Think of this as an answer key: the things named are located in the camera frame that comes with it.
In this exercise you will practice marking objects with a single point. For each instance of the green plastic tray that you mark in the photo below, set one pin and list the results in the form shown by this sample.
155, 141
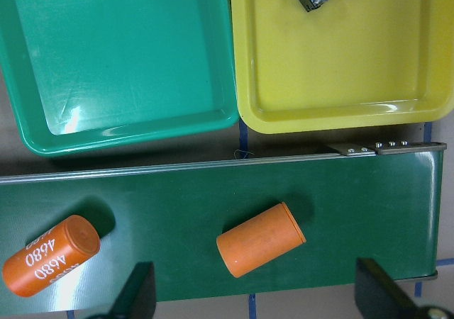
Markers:
83, 75

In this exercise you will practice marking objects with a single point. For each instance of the plain orange cylinder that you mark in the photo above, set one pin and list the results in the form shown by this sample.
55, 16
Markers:
259, 240

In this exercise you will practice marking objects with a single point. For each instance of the yellow plastic tray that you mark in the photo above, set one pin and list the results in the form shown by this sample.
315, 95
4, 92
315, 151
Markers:
348, 64

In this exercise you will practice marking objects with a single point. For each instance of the green conveyor belt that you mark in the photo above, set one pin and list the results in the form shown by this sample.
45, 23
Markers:
383, 205

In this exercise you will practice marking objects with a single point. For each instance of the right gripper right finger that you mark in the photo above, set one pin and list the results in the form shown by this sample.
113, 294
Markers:
377, 295

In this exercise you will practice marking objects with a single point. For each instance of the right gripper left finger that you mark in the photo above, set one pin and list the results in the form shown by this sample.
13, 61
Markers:
137, 298

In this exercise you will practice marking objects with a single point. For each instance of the orange cylinder marked 4680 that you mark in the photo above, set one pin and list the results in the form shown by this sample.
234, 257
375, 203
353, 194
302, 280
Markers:
51, 256

